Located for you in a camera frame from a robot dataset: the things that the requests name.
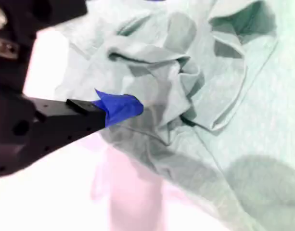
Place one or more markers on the pale green T-shirt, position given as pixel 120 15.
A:
pixel 221 108

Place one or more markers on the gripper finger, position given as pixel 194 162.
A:
pixel 22 16
pixel 65 122

